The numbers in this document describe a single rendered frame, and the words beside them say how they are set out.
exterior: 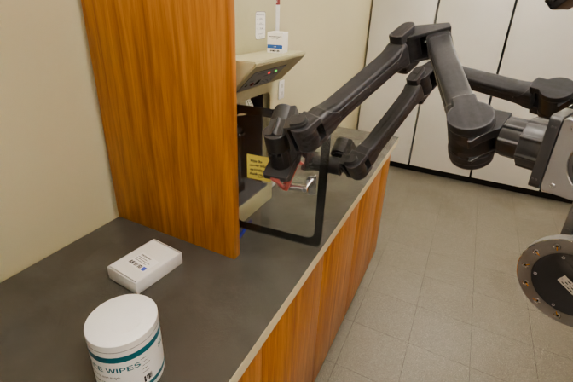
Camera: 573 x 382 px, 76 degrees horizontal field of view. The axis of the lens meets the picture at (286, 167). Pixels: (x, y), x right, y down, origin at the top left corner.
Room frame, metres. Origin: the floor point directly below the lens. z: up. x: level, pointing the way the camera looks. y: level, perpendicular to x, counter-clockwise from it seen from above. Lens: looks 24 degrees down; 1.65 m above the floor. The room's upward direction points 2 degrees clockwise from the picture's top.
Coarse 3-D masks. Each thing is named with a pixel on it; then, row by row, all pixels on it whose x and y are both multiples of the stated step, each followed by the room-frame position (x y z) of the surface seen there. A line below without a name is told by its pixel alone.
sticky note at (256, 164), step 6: (252, 156) 0.97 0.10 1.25; (258, 156) 0.97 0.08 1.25; (252, 162) 0.97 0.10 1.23; (258, 162) 0.97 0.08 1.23; (264, 162) 0.96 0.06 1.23; (252, 168) 0.97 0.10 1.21; (258, 168) 0.97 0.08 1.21; (264, 168) 0.96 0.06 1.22; (252, 174) 0.97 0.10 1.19; (258, 174) 0.97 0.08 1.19; (264, 180) 0.96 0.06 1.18
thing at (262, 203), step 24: (240, 120) 0.99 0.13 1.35; (264, 120) 0.96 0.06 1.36; (240, 144) 0.99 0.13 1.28; (264, 144) 0.96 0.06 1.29; (240, 168) 0.99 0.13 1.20; (312, 168) 0.91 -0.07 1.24; (240, 192) 0.99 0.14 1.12; (264, 192) 0.96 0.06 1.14; (288, 192) 0.93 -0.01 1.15; (312, 192) 0.91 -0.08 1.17; (240, 216) 0.99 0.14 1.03; (264, 216) 0.96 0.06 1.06; (288, 216) 0.93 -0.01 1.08; (312, 216) 0.91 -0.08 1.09; (312, 240) 0.90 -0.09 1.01
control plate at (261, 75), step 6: (282, 66) 1.14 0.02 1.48; (258, 72) 1.02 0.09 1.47; (264, 72) 1.06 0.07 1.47; (270, 72) 1.11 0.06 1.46; (276, 72) 1.16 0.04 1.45; (252, 78) 1.02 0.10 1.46; (258, 78) 1.07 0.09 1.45; (264, 78) 1.12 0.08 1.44; (258, 84) 1.12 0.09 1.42; (240, 90) 1.04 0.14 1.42
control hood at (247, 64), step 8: (240, 56) 1.05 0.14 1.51; (248, 56) 1.06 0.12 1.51; (256, 56) 1.06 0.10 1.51; (264, 56) 1.07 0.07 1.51; (272, 56) 1.08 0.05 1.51; (280, 56) 1.08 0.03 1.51; (288, 56) 1.12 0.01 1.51; (296, 56) 1.18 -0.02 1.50; (240, 64) 0.97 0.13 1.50; (248, 64) 0.96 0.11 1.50; (256, 64) 0.96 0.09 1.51; (264, 64) 1.00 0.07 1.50; (272, 64) 1.05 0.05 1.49; (280, 64) 1.11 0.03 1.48; (288, 64) 1.18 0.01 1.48; (240, 72) 0.97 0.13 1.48; (248, 72) 0.97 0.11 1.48; (280, 72) 1.20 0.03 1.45; (240, 80) 0.97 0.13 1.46; (272, 80) 1.21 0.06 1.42
